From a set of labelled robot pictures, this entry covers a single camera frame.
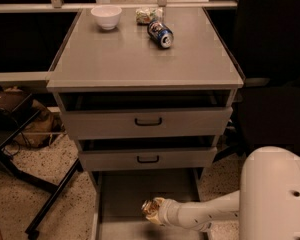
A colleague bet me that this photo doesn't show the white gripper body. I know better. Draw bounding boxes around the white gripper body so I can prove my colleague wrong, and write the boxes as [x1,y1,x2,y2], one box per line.
[158,199,181,226]

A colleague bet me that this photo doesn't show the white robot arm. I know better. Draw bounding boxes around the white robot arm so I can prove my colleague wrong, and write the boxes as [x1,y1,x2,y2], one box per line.
[142,146,300,240]

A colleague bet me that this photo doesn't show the grey open bottom drawer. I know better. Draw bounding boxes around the grey open bottom drawer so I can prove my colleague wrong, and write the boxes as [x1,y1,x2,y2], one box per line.
[91,169,209,240]

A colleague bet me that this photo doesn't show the grey middle drawer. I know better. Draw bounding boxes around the grey middle drawer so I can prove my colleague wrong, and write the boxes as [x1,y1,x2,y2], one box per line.
[78,136,217,171]

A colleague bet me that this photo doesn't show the grey top drawer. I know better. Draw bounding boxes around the grey top drawer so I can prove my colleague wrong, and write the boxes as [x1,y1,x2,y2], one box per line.
[60,91,232,140]

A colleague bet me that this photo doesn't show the grey drawer cabinet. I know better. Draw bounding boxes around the grey drawer cabinet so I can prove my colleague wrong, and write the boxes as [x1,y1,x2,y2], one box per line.
[45,6,245,192]

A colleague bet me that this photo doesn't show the blue soda can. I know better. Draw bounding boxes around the blue soda can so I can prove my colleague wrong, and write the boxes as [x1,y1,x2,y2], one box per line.
[147,20,174,49]

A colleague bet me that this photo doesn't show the tan bag on floor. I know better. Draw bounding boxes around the tan bag on floor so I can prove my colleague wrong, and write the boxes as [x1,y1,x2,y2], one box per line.
[1,88,60,148]

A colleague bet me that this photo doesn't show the black side table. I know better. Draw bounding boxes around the black side table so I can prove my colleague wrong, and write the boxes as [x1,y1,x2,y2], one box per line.
[0,89,84,240]

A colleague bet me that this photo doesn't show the white bowl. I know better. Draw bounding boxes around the white bowl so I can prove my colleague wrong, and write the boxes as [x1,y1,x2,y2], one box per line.
[91,5,122,30]

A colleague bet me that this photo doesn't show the black office chair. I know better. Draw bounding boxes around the black office chair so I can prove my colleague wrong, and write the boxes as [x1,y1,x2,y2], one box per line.
[212,0,300,160]

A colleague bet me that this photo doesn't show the black middle drawer handle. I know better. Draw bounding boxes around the black middle drawer handle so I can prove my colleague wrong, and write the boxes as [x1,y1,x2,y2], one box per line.
[136,156,160,164]

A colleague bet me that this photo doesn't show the black drawer handle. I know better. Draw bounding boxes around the black drawer handle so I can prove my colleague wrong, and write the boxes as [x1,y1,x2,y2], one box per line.
[136,156,160,164]
[134,117,163,127]

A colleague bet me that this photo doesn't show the black top drawer handle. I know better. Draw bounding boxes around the black top drawer handle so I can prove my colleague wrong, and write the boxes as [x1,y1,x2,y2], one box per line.
[134,117,163,127]

